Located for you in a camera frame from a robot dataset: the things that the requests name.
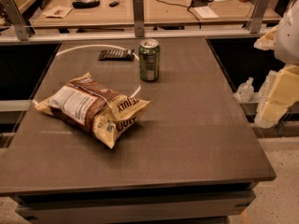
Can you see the metal rail bar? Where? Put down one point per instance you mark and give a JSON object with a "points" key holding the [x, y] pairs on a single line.
{"points": [[58, 38]]}

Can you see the brown and yellow chip bag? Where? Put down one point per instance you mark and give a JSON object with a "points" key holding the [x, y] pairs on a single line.
{"points": [[100, 111]]}

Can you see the metal bracket post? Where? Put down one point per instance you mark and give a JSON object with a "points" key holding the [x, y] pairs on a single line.
{"points": [[22, 31], [138, 9], [255, 23]]}

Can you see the white card on desk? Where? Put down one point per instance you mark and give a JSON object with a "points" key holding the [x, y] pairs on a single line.
{"points": [[206, 13]]}

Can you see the left metal bracket post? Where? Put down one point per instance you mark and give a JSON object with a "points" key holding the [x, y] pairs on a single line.
{"points": [[22, 31]]}

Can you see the middle metal bracket post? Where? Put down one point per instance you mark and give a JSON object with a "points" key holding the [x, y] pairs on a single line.
{"points": [[138, 9]]}

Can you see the tan paper packet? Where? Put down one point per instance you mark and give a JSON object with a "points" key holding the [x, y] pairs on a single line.
{"points": [[58, 12]]}

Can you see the dark chocolate bar wrapper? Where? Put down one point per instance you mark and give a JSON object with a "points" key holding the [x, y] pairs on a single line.
{"points": [[116, 55]]}

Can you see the clear sanitizer bottle left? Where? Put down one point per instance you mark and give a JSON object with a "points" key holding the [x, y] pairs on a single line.
{"points": [[244, 91]]}

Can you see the right metal bracket post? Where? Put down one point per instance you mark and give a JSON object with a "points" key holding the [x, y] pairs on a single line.
{"points": [[255, 23]]}

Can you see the green soda can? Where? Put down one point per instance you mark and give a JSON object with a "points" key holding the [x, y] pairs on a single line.
{"points": [[149, 55]]}

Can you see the black device on desk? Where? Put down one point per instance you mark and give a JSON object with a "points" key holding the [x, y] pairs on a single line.
{"points": [[86, 4]]}

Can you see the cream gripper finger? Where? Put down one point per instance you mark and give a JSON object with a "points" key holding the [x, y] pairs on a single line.
{"points": [[267, 41], [279, 94]]}

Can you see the white circle line marking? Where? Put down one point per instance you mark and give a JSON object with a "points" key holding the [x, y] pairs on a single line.
{"points": [[76, 60]]}

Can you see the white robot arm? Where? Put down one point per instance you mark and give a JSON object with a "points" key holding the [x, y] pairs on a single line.
{"points": [[287, 37]]}

